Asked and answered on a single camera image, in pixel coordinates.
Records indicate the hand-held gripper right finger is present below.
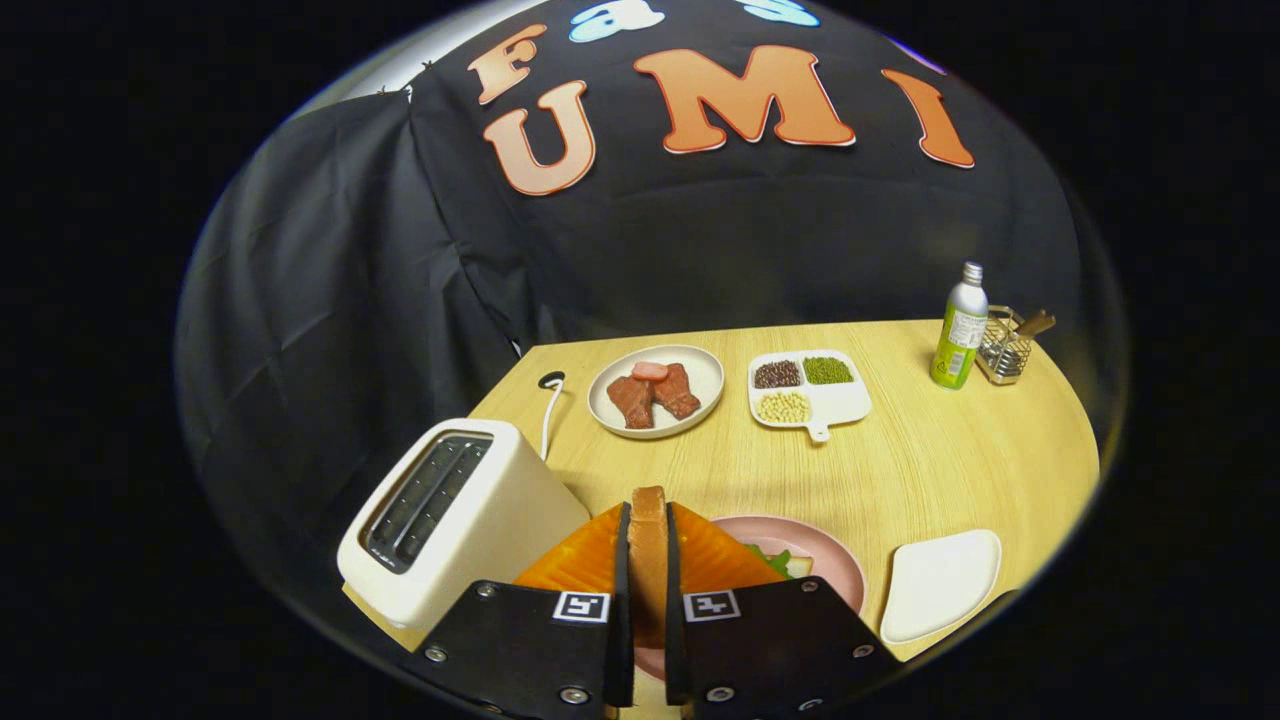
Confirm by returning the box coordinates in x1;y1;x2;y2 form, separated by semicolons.
665;500;906;720

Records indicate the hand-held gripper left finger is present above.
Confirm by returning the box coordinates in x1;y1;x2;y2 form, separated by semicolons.
405;500;636;720

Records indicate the round-topped bread slice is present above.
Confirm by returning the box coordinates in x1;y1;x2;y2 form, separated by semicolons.
628;486;669;651

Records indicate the pink plate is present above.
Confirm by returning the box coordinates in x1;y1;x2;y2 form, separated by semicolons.
635;515;868;681

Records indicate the white toaster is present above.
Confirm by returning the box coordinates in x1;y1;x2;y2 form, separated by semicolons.
337;418;593;633

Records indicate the white square plate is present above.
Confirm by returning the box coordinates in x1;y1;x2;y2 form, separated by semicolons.
880;529;1003;645

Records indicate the white divided dish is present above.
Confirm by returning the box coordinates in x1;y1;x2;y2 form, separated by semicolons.
747;349;873;443

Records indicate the brown meat piece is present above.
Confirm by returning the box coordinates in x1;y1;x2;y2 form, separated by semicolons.
606;375;656;430
652;363;702;421

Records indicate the beige round plate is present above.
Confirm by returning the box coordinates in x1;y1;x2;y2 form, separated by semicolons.
587;345;725;440

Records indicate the silver green bottle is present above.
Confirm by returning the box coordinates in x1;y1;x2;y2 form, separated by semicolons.
929;261;990;391

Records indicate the white power cable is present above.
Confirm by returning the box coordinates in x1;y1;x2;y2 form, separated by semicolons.
540;385;566;461

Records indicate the metal wire utensil holder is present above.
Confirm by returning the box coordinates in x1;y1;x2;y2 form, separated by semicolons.
975;305;1034;386

